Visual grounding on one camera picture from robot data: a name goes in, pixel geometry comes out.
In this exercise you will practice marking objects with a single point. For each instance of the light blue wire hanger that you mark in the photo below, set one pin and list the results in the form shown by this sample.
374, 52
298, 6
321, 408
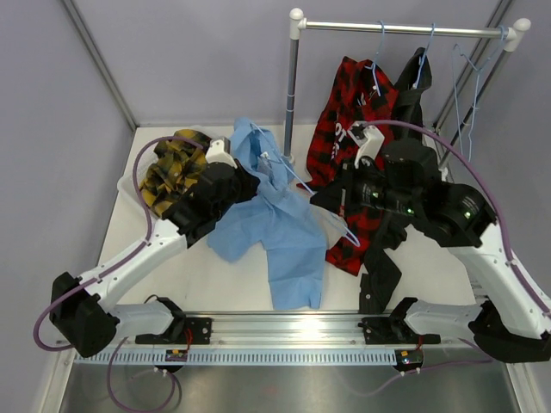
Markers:
470, 71

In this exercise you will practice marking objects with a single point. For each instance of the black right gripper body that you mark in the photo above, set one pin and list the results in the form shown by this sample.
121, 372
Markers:
362, 186

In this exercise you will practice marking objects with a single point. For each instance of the white slotted cable duct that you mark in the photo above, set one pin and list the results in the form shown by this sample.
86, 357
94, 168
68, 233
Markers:
244, 357

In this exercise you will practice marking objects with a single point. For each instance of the blue hanger of red shirt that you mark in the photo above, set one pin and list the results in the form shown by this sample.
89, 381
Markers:
376, 59

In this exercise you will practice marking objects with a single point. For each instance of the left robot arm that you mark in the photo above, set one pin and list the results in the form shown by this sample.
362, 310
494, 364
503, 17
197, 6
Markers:
87, 310

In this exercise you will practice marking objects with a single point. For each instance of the blue hanger of grey shirt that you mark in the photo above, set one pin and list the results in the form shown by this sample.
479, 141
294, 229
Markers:
423, 57

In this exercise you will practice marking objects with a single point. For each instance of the yellow plaid shirt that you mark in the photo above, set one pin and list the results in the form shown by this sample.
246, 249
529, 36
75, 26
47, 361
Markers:
179, 164

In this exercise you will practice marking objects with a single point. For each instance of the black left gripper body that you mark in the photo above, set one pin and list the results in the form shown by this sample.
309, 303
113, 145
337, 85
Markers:
226, 204

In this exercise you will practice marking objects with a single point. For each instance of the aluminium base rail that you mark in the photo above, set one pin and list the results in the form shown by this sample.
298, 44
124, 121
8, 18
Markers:
296, 329

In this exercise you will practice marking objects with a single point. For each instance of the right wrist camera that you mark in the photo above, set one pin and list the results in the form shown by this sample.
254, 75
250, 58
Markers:
369, 140

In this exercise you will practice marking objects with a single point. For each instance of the red black plaid shirt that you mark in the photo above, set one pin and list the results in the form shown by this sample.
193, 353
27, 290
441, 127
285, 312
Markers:
357, 94

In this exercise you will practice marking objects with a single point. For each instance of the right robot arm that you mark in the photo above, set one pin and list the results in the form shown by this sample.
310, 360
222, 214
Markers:
512, 325

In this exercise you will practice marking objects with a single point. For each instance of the metal clothes rack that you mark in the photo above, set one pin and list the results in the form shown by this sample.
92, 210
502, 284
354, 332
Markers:
298, 23

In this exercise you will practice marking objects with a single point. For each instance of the light blue shirt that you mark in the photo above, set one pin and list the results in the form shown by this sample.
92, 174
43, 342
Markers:
276, 217

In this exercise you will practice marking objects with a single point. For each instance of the white plastic basket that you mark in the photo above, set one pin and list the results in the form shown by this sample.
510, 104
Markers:
142, 136

